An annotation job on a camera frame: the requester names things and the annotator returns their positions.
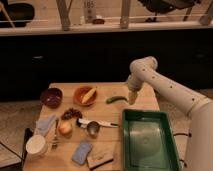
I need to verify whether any metal fork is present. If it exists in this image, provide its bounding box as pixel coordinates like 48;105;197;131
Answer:
51;118;59;149

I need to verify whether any green plastic tray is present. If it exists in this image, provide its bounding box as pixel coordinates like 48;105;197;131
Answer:
122;109;182;171

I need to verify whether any dark grape bunch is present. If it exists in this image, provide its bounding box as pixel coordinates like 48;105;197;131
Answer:
61;108;82;120

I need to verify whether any dark purple bowl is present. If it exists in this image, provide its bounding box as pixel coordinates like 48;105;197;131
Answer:
40;88;63;109

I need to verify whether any black round seat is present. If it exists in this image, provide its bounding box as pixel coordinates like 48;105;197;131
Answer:
0;0;35;28

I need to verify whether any black office chair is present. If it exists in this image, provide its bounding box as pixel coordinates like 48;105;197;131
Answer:
138;0;201;22

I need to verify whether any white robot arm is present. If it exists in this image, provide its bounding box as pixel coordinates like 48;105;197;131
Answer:
127;56;213;171

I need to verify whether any wooden block brush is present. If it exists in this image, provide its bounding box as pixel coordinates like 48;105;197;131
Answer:
87;151;113;170

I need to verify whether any orange bowl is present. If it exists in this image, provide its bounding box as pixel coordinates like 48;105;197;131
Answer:
73;86;97;106

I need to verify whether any green pepper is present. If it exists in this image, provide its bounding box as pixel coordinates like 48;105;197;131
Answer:
106;96;128;104

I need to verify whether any white cup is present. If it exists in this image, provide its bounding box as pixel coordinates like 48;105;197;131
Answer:
26;135;48;157

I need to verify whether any grey blue cloth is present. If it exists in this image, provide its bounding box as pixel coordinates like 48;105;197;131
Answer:
35;115;57;136

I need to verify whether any yellow apple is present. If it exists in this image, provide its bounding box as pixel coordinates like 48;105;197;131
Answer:
58;121;72;136

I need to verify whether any yellow corn cob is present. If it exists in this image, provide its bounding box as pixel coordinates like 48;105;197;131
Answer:
82;87;97;104

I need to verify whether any black cable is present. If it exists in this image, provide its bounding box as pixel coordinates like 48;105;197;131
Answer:
173;132;191;168

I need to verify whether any small metal cup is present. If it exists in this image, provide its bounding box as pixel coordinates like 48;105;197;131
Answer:
86;121;100;138

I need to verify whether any blue sponge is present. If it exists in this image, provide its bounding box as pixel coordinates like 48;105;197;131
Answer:
72;141;93;165

